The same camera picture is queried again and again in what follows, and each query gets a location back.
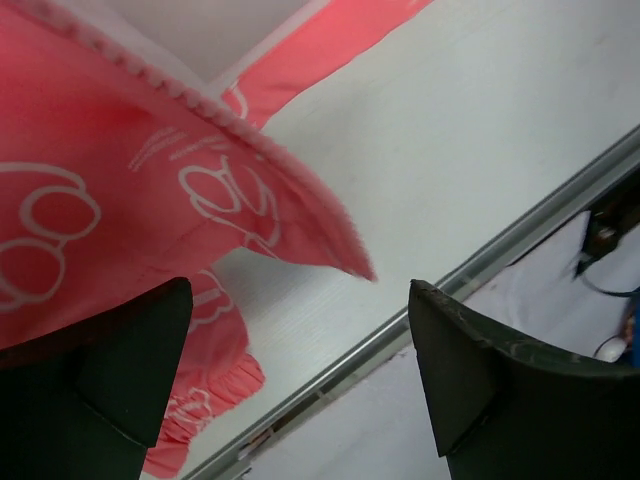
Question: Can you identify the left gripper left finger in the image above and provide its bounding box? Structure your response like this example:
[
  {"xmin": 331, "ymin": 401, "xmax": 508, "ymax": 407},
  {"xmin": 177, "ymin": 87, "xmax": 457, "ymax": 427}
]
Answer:
[{"xmin": 1, "ymin": 278, "xmax": 193, "ymax": 479}]

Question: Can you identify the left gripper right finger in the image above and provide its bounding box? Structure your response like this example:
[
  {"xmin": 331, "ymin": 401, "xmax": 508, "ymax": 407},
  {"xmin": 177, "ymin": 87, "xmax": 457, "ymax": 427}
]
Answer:
[{"xmin": 408, "ymin": 280, "xmax": 639, "ymax": 480}]

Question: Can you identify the pink patterned jacket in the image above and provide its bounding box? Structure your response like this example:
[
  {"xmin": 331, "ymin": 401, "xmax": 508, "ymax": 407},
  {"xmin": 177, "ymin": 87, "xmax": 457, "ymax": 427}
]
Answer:
[{"xmin": 1, "ymin": 1, "xmax": 424, "ymax": 479}]

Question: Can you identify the aluminium table frame rail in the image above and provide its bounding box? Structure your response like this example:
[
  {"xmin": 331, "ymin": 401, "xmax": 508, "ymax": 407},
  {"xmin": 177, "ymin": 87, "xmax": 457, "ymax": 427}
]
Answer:
[{"xmin": 185, "ymin": 129, "xmax": 639, "ymax": 479}]

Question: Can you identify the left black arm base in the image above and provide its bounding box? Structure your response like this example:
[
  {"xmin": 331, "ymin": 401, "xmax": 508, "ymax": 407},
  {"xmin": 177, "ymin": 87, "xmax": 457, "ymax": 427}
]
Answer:
[{"xmin": 574, "ymin": 167, "xmax": 639, "ymax": 299}]

